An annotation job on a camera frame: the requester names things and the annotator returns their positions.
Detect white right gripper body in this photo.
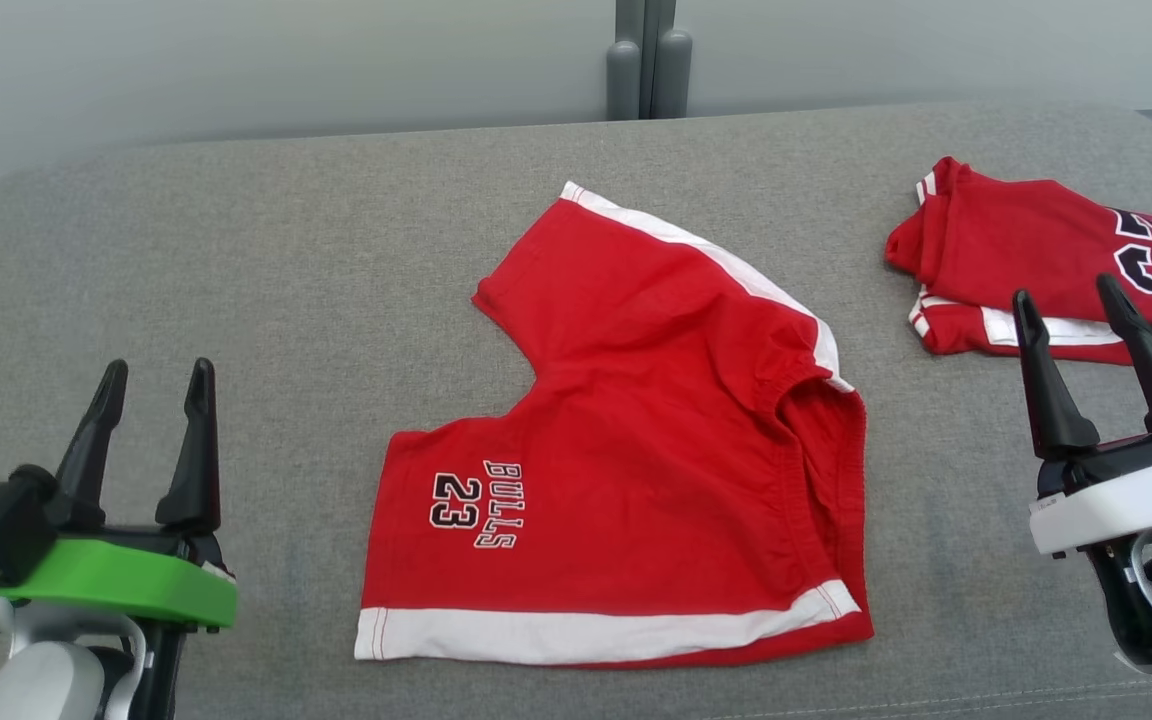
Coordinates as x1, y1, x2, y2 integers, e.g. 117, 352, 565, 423
1028, 425, 1152, 558

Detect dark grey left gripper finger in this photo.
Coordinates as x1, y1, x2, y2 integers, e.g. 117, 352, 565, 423
155, 358, 222, 534
44, 360, 129, 531

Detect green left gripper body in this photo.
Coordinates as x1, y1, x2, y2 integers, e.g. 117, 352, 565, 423
0, 525, 239, 631

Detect red white basketball jersey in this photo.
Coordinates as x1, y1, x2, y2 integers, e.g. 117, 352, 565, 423
884, 156, 1152, 369

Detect red white basketball shorts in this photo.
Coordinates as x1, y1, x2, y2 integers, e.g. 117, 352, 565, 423
354, 181, 875, 669

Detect grey rounded post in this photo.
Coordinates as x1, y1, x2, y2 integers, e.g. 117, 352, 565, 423
605, 40, 642, 122
651, 29, 694, 120

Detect grey metal partition frame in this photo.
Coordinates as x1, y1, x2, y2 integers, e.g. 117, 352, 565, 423
616, 0, 678, 121

